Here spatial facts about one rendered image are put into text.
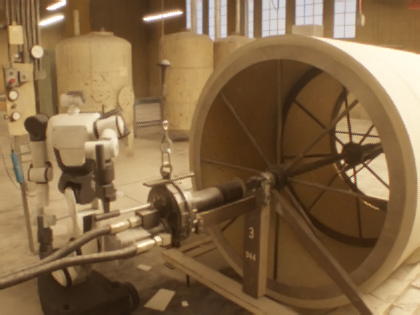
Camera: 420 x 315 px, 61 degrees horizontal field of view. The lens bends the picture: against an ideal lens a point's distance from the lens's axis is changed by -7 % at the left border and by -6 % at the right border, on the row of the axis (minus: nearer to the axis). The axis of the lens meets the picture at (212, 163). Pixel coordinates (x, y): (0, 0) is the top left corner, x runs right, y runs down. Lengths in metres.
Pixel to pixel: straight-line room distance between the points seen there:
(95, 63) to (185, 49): 2.12
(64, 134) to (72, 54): 4.42
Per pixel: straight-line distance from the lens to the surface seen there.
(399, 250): 2.02
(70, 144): 1.99
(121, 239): 1.61
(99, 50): 6.26
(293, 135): 3.75
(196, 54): 7.67
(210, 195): 1.85
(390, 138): 1.90
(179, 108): 7.68
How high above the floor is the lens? 1.55
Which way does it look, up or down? 14 degrees down
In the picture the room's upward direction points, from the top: straight up
